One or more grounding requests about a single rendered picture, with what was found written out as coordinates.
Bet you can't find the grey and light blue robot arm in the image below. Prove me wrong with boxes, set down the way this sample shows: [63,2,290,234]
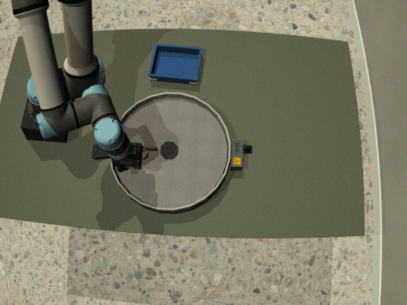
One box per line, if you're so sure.
[12,0,132,160]

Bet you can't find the blue crate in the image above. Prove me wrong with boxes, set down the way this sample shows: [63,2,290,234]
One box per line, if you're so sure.
[148,44,203,86]

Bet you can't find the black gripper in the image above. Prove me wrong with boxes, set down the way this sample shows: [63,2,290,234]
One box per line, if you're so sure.
[114,142,144,172]

